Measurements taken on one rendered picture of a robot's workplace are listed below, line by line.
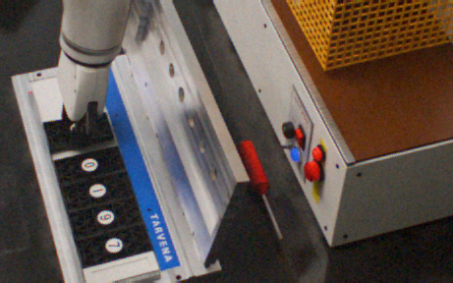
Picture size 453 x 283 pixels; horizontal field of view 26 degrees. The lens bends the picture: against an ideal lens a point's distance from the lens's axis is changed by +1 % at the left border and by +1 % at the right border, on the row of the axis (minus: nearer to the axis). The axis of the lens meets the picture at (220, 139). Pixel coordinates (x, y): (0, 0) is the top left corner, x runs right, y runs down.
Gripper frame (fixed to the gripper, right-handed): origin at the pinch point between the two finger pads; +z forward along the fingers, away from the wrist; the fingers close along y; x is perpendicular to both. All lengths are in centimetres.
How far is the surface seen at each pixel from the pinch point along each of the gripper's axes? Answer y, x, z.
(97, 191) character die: 12.0, 0.5, 1.6
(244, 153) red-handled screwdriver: 11.1, 22.8, -2.5
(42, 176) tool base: 6.3, -6.0, 4.0
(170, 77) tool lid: 2.4, 12.0, -10.9
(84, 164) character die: 6.7, -0.3, 1.7
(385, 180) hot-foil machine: 29.5, 32.9, -16.4
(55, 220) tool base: 14.6, -5.9, 4.0
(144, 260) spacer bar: 25.3, 3.8, 1.1
